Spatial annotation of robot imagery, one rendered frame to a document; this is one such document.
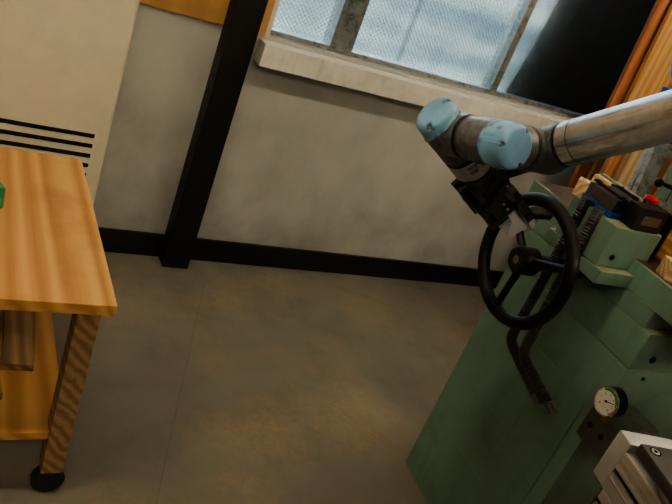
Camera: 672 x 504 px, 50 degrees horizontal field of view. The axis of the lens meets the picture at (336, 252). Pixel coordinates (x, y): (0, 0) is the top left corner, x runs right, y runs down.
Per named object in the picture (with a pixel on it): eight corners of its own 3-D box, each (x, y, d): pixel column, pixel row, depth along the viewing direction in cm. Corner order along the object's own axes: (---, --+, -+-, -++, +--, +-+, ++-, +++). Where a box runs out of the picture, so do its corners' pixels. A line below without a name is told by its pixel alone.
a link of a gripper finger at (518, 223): (513, 244, 143) (492, 218, 138) (536, 224, 142) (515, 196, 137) (522, 252, 141) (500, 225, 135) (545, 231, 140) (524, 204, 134)
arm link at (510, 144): (553, 128, 115) (502, 119, 124) (506, 118, 109) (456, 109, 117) (541, 177, 117) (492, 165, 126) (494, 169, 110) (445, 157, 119)
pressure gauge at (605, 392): (583, 409, 147) (603, 378, 143) (596, 409, 148) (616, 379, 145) (603, 431, 142) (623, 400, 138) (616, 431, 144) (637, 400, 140)
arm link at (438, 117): (437, 133, 116) (403, 126, 123) (469, 174, 123) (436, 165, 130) (464, 96, 118) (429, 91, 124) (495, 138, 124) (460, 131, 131)
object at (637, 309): (532, 228, 175) (540, 214, 174) (594, 240, 185) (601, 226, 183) (643, 328, 144) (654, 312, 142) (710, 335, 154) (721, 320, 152)
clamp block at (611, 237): (553, 230, 156) (573, 193, 152) (597, 238, 162) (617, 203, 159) (596, 266, 145) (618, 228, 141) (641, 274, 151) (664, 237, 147)
